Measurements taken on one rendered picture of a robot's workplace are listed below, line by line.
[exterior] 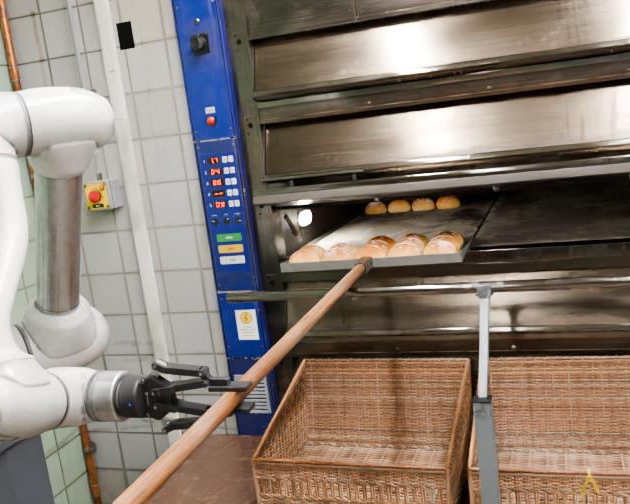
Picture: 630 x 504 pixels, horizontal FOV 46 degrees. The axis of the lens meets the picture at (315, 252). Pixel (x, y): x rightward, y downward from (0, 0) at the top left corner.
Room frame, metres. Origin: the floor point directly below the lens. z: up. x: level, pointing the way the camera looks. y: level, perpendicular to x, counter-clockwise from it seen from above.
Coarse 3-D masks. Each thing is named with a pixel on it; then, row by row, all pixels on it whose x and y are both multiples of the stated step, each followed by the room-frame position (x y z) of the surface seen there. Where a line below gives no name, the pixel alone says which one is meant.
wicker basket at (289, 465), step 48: (336, 384) 2.30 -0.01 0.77; (384, 384) 2.24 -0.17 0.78; (432, 384) 2.19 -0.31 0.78; (288, 432) 2.16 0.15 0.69; (336, 432) 2.26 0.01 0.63; (384, 432) 2.20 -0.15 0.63; (432, 432) 2.15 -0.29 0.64; (288, 480) 1.89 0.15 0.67; (336, 480) 1.84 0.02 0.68; (384, 480) 1.79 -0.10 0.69; (432, 480) 1.75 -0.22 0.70
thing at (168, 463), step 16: (352, 272) 1.97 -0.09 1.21; (336, 288) 1.81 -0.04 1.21; (320, 304) 1.67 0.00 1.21; (304, 320) 1.56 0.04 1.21; (288, 336) 1.46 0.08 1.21; (272, 352) 1.37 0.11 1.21; (256, 368) 1.29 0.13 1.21; (272, 368) 1.34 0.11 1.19; (256, 384) 1.26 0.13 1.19; (224, 400) 1.15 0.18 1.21; (240, 400) 1.18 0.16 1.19; (208, 416) 1.09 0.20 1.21; (224, 416) 1.12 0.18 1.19; (192, 432) 1.04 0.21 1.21; (208, 432) 1.06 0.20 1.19; (176, 448) 0.99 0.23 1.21; (192, 448) 1.01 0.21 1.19; (160, 464) 0.95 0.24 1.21; (176, 464) 0.97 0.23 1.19; (144, 480) 0.90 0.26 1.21; (160, 480) 0.92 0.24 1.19; (128, 496) 0.87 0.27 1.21; (144, 496) 0.88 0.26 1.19
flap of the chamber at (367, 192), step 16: (480, 176) 2.04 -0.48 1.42; (496, 176) 2.02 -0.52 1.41; (512, 176) 2.01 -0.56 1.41; (528, 176) 1.99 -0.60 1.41; (544, 176) 1.98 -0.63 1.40; (560, 176) 1.96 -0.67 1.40; (576, 176) 1.95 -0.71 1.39; (592, 176) 1.98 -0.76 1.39; (608, 176) 2.02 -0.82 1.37; (624, 176) 2.06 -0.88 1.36; (304, 192) 2.21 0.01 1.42; (320, 192) 2.19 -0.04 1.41; (336, 192) 2.17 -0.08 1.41; (352, 192) 2.16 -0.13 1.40; (368, 192) 2.14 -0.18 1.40; (384, 192) 2.12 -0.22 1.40; (400, 192) 2.13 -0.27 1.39; (416, 192) 2.18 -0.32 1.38; (432, 192) 2.23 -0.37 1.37
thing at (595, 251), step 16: (592, 240) 2.12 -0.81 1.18; (608, 240) 2.10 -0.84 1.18; (624, 240) 2.07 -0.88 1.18; (480, 256) 2.18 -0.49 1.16; (496, 256) 2.17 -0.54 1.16; (512, 256) 2.15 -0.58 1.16; (528, 256) 2.14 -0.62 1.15; (544, 256) 2.12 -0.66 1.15; (560, 256) 2.11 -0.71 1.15; (576, 256) 2.09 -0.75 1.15; (592, 256) 2.08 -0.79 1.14; (608, 256) 2.07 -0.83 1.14; (288, 272) 2.39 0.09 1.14
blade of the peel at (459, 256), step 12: (468, 240) 2.34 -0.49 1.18; (288, 264) 2.23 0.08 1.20; (300, 264) 2.21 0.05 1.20; (312, 264) 2.20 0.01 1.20; (324, 264) 2.19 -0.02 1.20; (336, 264) 2.18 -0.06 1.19; (348, 264) 2.17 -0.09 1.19; (384, 264) 2.13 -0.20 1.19; (396, 264) 2.12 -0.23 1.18; (408, 264) 2.11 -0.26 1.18
